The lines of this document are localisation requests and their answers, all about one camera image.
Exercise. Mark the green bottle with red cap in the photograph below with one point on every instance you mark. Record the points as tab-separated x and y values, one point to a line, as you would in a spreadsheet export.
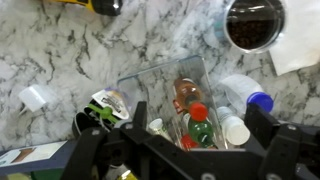
200	131

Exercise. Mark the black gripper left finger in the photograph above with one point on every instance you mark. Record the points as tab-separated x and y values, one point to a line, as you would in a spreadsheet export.
86	153

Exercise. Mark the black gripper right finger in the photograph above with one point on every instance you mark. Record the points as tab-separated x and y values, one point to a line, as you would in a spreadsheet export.
290	150

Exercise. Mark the yellow flat box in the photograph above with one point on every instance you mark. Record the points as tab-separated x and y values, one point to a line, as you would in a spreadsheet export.
128	175

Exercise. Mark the small red capped item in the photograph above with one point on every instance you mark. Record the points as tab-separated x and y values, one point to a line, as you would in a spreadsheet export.
188	141

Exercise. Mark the clear plastic container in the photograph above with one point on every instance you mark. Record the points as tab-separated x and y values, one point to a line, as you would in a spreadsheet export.
160	86
300	40

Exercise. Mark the white bottle with blue cap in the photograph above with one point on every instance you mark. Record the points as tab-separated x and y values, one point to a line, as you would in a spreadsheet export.
240	88

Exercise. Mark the copper brown jar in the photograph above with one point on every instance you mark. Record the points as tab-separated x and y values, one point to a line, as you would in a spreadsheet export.
186	93

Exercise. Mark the yellow and black flashlight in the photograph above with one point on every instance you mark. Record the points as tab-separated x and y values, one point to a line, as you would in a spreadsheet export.
100	6

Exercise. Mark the small cream bottle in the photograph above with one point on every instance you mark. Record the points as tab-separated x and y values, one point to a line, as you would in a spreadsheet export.
158	128

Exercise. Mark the green round lid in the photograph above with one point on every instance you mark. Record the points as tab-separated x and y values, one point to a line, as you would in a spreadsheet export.
46	174

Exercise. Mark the small white pill bottle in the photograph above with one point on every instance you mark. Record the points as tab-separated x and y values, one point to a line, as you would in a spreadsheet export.
235	130

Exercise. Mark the packet with green clip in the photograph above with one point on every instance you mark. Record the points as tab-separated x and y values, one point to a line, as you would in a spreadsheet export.
111	103

